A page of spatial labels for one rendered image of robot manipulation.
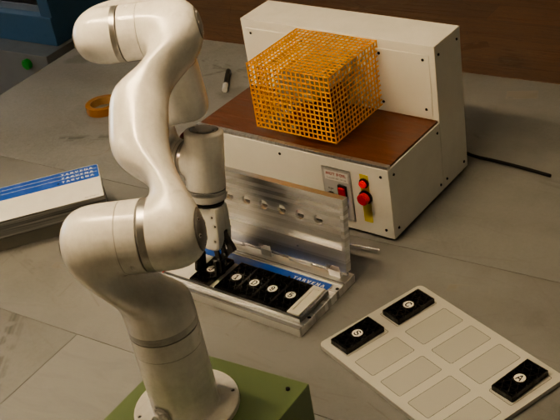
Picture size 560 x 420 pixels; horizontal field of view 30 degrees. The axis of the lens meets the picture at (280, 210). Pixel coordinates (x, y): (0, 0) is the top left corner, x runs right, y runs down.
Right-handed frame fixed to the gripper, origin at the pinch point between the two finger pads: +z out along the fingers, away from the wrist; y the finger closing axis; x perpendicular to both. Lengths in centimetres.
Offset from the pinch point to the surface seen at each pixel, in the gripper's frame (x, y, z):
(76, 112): 49, -94, -6
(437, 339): 4, 55, 3
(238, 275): 1.1, 7.2, 1.1
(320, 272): 10.9, 22.1, 0.3
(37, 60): 106, -179, 3
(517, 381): -1, 74, 3
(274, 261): 9.8, 10.4, 0.2
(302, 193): 9.0, 19.0, -18.2
